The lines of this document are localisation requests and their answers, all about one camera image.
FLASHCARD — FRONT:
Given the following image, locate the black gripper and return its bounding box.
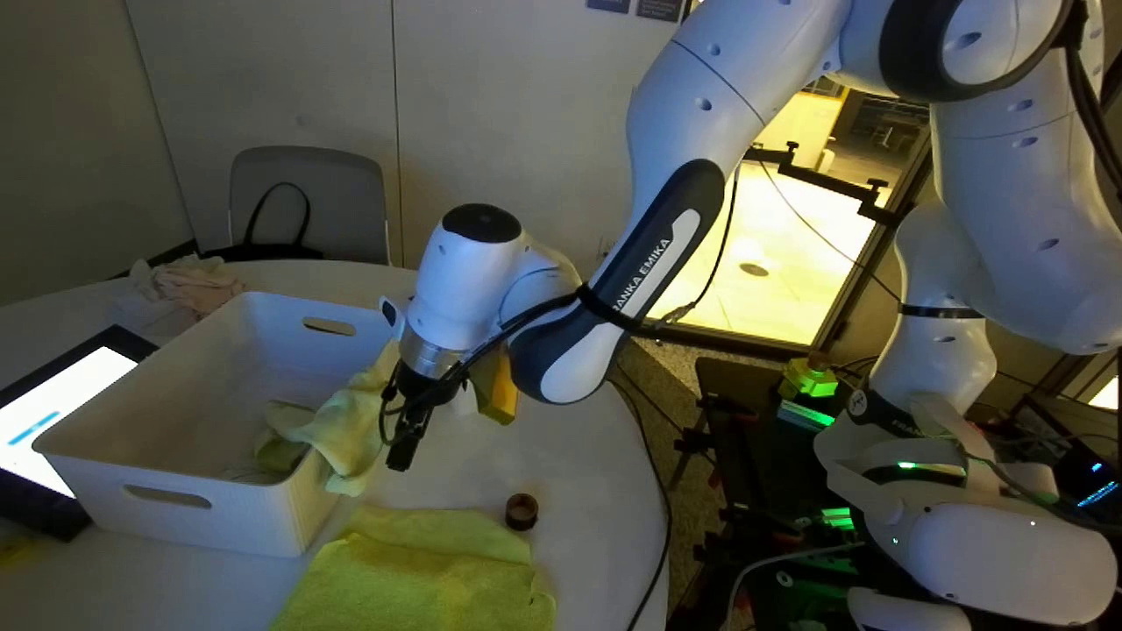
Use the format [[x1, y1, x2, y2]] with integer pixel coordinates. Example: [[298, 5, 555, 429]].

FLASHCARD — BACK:
[[382, 356, 467, 478]]

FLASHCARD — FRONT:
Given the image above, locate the pink crumpled cloth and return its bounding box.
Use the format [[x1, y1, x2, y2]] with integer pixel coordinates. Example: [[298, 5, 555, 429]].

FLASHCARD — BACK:
[[124, 252, 257, 318]]

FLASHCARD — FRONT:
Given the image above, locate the small pale yellow cloth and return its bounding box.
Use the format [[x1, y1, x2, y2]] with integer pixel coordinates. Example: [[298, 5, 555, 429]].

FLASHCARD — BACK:
[[251, 342, 407, 501]]

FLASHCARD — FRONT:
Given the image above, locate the black camera stand clamp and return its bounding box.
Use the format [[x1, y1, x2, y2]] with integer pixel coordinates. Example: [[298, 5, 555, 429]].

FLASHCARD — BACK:
[[751, 138, 915, 232]]

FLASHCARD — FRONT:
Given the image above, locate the grey chair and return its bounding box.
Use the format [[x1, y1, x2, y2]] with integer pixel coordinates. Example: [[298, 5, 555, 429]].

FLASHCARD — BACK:
[[223, 145, 393, 268]]

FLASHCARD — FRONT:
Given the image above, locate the black bag with strap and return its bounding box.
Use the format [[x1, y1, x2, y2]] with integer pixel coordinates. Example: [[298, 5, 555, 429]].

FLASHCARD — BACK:
[[189, 178, 325, 268]]

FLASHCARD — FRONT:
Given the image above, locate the black robot wrist cable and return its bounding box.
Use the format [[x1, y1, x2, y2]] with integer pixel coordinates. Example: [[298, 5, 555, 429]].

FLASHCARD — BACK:
[[379, 162, 746, 454]]

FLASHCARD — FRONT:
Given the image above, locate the yellow-green microfiber towel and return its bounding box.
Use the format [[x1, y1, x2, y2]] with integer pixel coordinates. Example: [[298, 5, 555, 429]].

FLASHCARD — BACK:
[[273, 501, 561, 631]]

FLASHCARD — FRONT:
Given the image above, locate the black equipment cart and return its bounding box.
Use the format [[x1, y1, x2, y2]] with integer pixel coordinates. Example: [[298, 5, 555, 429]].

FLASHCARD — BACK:
[[671, 356, 903, 631]]

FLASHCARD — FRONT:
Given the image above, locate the white plastic box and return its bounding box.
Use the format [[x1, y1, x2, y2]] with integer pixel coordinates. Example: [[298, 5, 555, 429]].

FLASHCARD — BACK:
[[33, 291, 407, 563]]

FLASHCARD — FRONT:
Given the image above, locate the small dark object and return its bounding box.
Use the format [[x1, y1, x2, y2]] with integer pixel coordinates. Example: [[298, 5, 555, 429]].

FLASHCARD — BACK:
[[500, 491, 545, 533]]

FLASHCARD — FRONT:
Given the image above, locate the tablet device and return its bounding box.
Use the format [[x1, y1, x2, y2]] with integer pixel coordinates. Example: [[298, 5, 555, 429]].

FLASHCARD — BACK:
[[0, 322, 160, 544]]

